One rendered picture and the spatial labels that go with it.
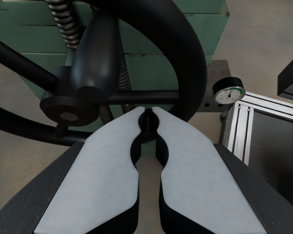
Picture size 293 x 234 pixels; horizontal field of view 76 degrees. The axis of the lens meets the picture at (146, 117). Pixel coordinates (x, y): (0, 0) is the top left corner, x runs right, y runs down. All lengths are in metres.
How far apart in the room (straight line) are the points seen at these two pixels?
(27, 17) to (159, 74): 0.28
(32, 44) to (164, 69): 0.27
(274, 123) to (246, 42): 0.85
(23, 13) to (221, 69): 0.43
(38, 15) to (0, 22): 0.18
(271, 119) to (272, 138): 0.10
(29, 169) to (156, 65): 0.92
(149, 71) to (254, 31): 1.51
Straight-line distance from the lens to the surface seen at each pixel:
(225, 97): 0.44
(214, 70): 0.53
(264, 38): 1.85
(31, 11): 0.27
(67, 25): 0.24
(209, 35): 0.39
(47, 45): 0.43
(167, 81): 0.47
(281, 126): 1.08
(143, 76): 0.45
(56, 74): 0.22
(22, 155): 1.22
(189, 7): 0.35
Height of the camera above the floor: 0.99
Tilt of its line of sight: 61 degrees down
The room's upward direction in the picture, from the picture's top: 2 degrees clockwise
